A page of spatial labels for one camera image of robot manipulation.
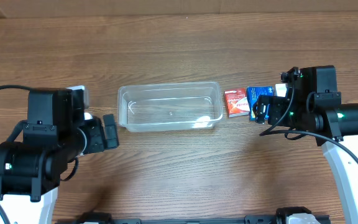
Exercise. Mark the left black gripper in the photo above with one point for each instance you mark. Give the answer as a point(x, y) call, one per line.
point(109, 130)

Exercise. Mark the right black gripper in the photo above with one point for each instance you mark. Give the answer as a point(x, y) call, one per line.
point(262, 109)

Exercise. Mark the dark brown bottle white cap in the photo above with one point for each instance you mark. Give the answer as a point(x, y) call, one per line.
point(87, 116)

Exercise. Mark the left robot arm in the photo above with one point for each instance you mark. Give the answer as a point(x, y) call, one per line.
point(57, 132)

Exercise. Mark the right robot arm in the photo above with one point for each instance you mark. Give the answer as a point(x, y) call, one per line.
point(312, 106)

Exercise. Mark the clear plastic container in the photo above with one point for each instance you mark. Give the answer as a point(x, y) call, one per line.
point(169, 106)

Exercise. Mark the blue VapoDrops box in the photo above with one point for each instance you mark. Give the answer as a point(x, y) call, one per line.
point(253, 93)

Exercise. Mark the red Panadol box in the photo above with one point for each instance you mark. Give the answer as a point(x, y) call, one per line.
point(236, 102)

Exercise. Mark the white plaster box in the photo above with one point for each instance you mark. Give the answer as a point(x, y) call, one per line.
point(281, 89)

